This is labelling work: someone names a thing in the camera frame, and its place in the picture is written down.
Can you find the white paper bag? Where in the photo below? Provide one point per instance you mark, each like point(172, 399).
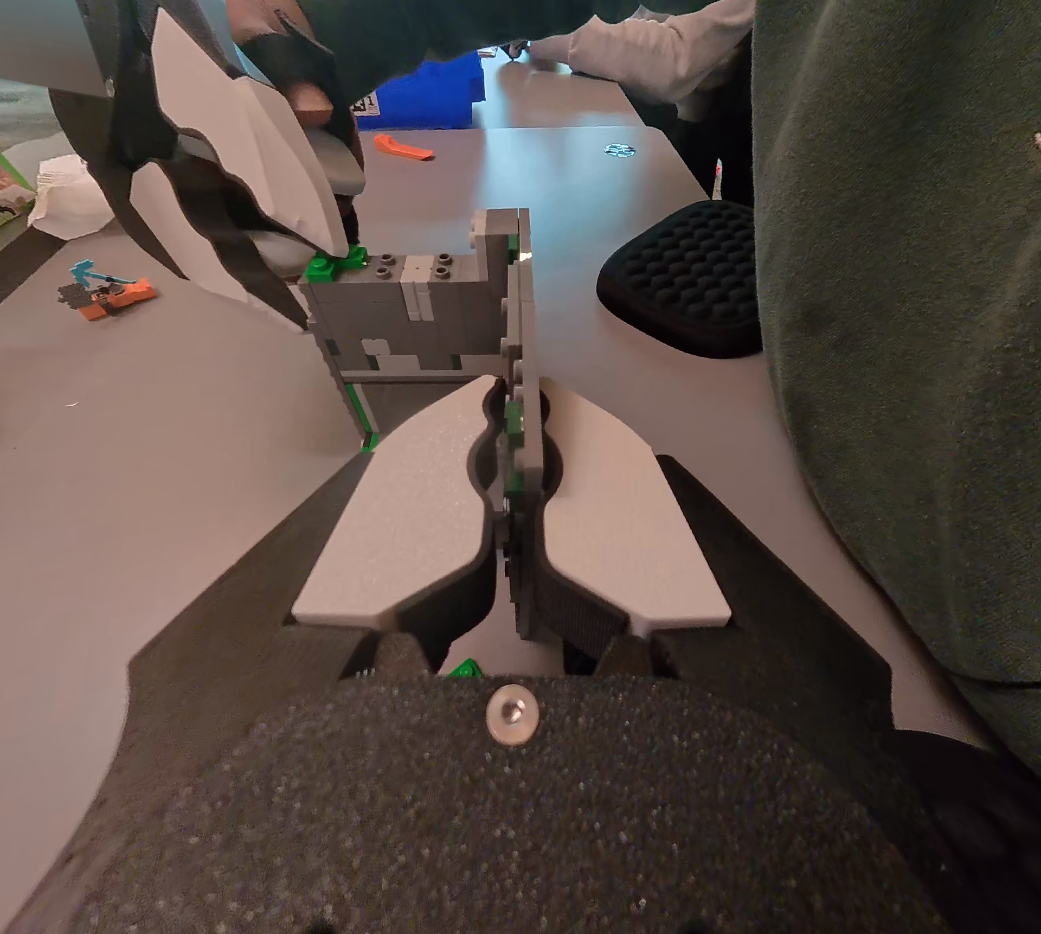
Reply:
point(69, 202)

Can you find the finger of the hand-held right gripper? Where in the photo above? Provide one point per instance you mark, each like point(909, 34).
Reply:
point(175, 242)
point(260, 153)

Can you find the another person's forearm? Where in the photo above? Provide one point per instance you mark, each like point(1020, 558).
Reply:
point(651, 47)

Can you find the green toy brick set box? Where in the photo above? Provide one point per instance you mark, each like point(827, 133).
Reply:
point(10, 202)

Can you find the black mesh chair armrest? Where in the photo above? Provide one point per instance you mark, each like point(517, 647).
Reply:
point(683, 275)

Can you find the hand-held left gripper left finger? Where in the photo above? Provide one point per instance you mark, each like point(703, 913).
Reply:
point(398, 535)

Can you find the green corner brick plate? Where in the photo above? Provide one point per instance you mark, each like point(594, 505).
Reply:
point(329, 268)

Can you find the blue plastic bin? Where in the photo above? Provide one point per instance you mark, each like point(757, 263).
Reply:
point(431, 92)

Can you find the grey brick build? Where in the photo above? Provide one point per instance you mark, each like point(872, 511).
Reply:
point(407, 316)

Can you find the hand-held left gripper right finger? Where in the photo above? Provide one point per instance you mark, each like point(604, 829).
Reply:
point(634, 535)

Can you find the small orange brick figure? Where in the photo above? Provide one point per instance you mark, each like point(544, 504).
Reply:
point(106, 295)

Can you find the orange brick separator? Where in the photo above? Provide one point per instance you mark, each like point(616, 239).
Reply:
point(403, 149)

